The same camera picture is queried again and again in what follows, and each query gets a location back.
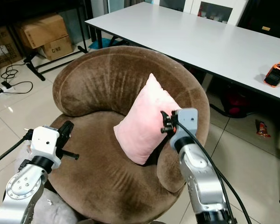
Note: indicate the brown velvet round sofa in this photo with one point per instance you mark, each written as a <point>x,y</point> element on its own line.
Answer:
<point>107,186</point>

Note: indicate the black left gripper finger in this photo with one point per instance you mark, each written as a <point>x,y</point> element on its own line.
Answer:
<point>65,127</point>

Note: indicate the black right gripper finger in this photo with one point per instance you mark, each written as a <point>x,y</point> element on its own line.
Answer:
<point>164,122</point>

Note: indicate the red black bag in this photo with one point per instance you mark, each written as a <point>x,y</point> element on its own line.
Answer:
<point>235,103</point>

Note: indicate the pink square pillow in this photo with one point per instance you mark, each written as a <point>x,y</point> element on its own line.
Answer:
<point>142,123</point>

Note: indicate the long white table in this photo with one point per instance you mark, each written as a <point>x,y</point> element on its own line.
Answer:
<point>186,42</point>

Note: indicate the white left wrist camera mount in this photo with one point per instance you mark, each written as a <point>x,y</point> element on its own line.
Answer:
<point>45,142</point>

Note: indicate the white glass door cabinet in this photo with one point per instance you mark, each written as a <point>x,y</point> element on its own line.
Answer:
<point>214,9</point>

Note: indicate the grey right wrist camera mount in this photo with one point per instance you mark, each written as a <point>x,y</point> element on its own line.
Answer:
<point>186,123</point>

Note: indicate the black metal rack frame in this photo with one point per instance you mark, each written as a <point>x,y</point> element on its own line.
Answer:
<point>53,65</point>

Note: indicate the dark printed cardboard box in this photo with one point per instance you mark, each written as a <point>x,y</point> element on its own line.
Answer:
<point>3,46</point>

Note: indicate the small printed cardboard box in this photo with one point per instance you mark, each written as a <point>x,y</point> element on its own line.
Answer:
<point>58,47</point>

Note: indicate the large plain cardboard box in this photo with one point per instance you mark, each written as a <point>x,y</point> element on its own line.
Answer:
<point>42,30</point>

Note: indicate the teal floor mat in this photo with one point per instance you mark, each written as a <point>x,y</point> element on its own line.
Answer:
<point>97,43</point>

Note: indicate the red snack packet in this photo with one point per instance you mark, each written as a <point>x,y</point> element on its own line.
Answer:
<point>263,129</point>

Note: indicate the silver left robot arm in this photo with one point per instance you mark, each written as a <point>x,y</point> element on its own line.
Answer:
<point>23,189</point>

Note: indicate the orange black device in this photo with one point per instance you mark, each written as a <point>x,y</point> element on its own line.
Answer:
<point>277,74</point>

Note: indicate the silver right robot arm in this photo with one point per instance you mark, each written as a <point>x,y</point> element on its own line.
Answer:
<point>203,182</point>

